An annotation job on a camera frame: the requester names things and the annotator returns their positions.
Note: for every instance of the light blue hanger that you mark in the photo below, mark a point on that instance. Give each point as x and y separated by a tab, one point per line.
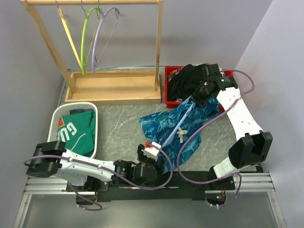
166	142

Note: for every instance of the red plastic bin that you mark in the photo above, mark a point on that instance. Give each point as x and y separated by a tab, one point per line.
200	83

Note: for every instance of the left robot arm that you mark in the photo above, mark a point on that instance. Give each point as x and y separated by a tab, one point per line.
53	159

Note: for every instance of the white laundry basket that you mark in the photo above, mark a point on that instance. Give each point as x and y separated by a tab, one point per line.
71	108

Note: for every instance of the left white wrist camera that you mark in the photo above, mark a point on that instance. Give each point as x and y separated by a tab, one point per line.
152	150

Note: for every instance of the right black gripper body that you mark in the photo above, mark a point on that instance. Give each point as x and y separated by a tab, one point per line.
201	96

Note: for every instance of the green shirt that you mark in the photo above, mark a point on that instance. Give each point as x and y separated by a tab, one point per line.
77	131

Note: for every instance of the green hanger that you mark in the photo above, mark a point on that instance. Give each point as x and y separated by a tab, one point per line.
84	59

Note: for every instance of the black garment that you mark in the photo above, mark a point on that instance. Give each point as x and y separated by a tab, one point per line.
185	82

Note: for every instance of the yellow hanger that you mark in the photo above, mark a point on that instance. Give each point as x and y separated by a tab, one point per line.
68	34

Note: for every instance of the black base frame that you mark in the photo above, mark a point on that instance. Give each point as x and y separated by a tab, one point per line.
177	188

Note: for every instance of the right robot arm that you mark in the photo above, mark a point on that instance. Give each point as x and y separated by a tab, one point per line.
252	143

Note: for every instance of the purple hanger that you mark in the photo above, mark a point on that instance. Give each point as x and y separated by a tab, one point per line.
94	60

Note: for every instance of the wooden clothes rack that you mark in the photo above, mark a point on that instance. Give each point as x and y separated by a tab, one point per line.
104	87

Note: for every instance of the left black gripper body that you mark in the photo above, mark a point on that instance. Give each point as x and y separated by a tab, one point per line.
148	161

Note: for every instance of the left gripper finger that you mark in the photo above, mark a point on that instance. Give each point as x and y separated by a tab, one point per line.
140	153
160	164

